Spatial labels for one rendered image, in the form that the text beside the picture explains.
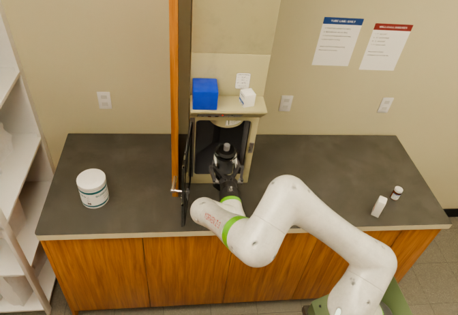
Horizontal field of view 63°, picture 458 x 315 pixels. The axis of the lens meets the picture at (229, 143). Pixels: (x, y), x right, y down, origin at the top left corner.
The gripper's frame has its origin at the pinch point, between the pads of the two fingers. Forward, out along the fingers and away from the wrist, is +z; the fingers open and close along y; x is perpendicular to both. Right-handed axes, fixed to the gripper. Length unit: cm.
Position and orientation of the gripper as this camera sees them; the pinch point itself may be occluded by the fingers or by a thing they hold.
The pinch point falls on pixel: (225, 159)
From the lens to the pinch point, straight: 176.5
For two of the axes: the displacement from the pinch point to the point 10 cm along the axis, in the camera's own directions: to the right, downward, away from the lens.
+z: -0.9, -6.7, 7.4
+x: -0.9, 7.4, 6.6
